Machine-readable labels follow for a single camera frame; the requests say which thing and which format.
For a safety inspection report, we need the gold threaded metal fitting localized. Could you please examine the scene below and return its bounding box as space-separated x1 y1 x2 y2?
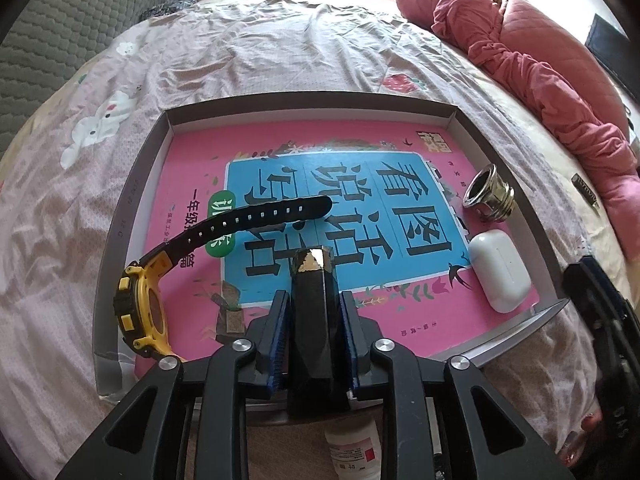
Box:
462 164 516 221

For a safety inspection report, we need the pink and blue book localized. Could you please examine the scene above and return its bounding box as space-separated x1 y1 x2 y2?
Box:
134 127 543 391

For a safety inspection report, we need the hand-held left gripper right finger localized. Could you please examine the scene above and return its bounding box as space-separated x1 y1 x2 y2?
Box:
341 292 576 480

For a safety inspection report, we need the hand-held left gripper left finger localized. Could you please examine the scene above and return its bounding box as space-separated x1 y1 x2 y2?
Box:
55 290 292 480

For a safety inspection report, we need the grey quilted headboard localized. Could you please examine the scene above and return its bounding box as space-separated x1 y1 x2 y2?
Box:
0 0 178 151

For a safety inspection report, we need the grey cardboard box tray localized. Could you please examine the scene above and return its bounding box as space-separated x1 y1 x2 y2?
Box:
94 91 572 413

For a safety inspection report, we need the black faceted bottle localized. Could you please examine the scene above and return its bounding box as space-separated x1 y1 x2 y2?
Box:
286 245 353 417

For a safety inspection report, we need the black television screen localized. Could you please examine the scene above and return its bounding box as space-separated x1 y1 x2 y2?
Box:
585 14 628 78

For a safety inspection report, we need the dark floral cloth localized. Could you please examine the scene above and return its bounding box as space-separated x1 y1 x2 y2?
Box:
140 0 196 20

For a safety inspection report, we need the white earbuds case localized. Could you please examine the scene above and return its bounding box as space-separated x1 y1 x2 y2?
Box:
467 230 538 313

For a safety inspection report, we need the small black flat tool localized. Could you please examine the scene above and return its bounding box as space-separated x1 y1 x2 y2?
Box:
572 174 601 208

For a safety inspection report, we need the white medicine bottle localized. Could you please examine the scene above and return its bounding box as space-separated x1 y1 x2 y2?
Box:
324 422 383 480

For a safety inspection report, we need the pink quilt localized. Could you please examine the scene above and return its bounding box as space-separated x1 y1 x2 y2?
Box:
396 0 640 221

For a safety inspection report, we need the yellow and black wristwatch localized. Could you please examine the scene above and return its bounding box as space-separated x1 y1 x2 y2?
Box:
114 196 335 361

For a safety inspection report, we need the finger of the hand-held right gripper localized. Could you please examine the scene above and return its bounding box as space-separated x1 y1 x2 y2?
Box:
562 255 636 341

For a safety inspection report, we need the person's right hand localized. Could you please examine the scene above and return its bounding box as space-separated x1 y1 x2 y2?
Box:
559 410 608 467

